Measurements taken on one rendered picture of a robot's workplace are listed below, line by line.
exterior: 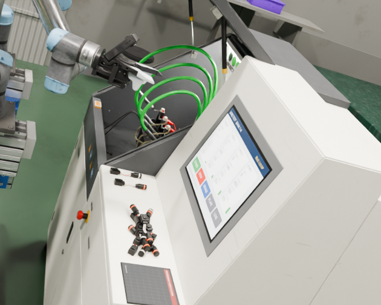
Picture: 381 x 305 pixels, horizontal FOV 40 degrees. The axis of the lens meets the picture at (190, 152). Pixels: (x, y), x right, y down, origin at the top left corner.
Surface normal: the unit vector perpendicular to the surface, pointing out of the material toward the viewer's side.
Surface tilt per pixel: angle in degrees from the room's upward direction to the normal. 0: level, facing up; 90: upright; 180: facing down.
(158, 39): 90
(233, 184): 76
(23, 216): 0
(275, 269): 90
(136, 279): 0
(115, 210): 0
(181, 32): 90
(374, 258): 90
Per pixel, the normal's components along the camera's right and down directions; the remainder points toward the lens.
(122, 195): 0.36, -0.83
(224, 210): -0.80, -0.42
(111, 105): 0.19, 0.51
